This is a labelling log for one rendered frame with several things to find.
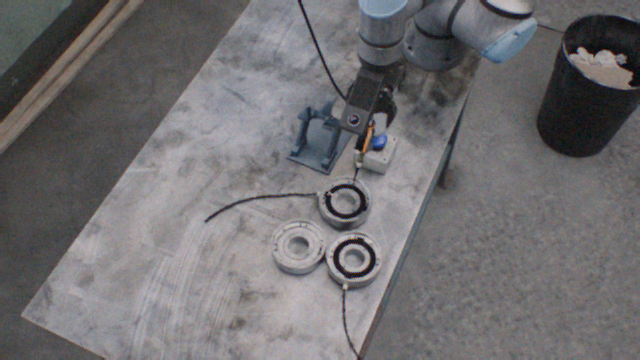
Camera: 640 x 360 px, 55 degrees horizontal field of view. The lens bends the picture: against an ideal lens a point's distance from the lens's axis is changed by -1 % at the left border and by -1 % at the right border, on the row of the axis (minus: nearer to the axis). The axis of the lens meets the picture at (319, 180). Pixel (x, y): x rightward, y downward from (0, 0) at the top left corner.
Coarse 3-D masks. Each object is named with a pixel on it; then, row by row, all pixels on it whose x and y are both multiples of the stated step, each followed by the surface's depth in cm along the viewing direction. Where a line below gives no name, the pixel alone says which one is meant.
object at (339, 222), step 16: (320, 192) 122; (336, 192) 123; (352, 192) 123; (368, 192) 123; (320, 208) 122; (336, 208) 121; (352, 208) 121; (368, 208) 120; (336, 224) 120; (352, 224) 120
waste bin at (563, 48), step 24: (576, 24) 205; (600, 24) 208; (624, 24) 207; (576, 48) 215; (600, 48) 217; (624, 48) 212; (552, 72) 214; (576, 72) 194; (552, 96) 213; (576, 96) 200; (600, 96) 194; (624, 96) 192; (552, 120) 219; (576, 120) 209; (600, 120) 205; (624, 120) 209; (552, 144) 226; (576, 144) 219; (600, 144) 219
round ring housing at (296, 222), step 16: (288, 224) 119; (304, 224) 120; (272, 240) 117; (288, 240) 118; (304, 240) 119; (320, 240) 118; (288, 256) 116; (304, 256) 116; (320, 256) 115; (304, 272) 115
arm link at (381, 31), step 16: (368, 0) 90; (384, 0) 89; (400, 0) 90; (416, 0) 93; (368, 16) 92; (384, 16) 91; (400, 16) 92; (368, 32) 95; (384, 32) 94; (400, 32) 96; (384, 48) 97
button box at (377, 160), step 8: (392, 136) 129; (392, 144) 128; (368, 152) 127; (376, 152) 127; (384, 152) 126; (392, 152) 127; (368, 160) 127; (376, 160) 126; (384, 160) 125; (368, 168) 129; (376, 168) 128; (384, 168) 127
